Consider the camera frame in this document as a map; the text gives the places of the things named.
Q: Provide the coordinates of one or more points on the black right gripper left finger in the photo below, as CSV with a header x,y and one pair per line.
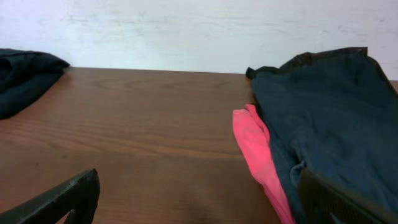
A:
x,y
76,199

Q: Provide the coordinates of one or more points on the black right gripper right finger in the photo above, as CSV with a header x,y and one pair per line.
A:
x,y
324,201

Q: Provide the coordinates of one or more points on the navy blue shorts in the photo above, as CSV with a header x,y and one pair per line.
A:
x,y
25,77

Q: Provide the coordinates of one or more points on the navy garment on pile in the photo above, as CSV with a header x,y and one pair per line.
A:
x,y
337,118

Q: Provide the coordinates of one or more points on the orange red garment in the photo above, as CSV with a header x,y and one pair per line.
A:
x,y
253,139

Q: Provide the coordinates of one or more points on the black garment with labels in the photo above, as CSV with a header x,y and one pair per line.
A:
x,y
308,58

